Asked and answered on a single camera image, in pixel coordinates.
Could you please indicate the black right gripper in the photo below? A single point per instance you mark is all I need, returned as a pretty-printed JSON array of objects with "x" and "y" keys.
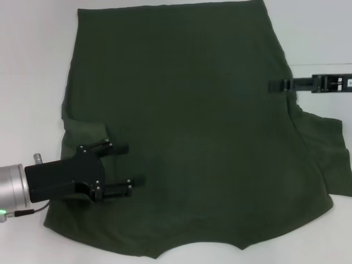
[{"x": 330, "y": 83}]

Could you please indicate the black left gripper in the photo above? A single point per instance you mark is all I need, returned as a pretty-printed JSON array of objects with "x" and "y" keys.
[{"x": 60, "y": 176}]

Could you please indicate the dark green t-shirt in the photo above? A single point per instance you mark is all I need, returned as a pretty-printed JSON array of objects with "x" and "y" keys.
[{"x": 192, "y": 110}]

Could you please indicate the silver left flange socket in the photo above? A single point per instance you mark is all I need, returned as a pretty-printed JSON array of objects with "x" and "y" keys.
[{"x": 37, "y": 159}]

